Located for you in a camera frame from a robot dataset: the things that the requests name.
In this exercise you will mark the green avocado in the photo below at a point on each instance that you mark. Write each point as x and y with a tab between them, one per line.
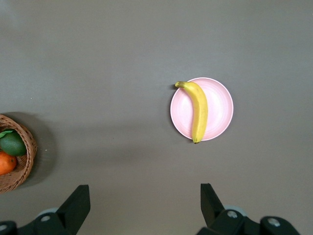
12	145

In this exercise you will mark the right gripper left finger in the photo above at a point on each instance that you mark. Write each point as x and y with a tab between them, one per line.
56	222

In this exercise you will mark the brown wicker basket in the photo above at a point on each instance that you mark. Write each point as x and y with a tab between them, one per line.
29	156

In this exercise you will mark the orange fruit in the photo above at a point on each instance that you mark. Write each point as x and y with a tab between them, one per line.
6	164

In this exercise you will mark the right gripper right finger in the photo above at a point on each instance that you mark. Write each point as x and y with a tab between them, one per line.
234	222

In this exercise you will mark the yellow banana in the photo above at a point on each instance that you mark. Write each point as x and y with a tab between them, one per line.
200	110

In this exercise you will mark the pink plate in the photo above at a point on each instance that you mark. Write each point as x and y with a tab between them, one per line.
220	107

